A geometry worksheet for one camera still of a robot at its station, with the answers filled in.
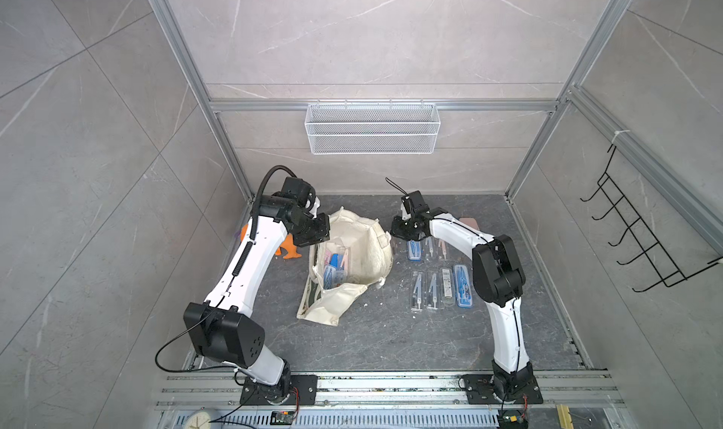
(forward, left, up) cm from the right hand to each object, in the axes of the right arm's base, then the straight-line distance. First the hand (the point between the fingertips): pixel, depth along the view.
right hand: (394, 231), depth 101 cm
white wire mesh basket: (+29, +7, +24) cm, 38 cm away
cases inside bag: (-14, +21, -2) cm, 26 cm away
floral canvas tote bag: (-10, +13, +1) cm, 17 cm away
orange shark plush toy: (-20, +30, +21) cm, 42 cm away
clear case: (-22, -6, -5) cm, 24 cm away
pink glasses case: (+8, -31, -6) cm, 33 cm away
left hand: (-14, +20, +18) cm, 30 cm away
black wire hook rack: (-26, -54, +24) cm, 65 cm away
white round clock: (-55, +51, -1) cm, 75 cm away
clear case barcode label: (-20, -17, -5) cm, 27 cm away
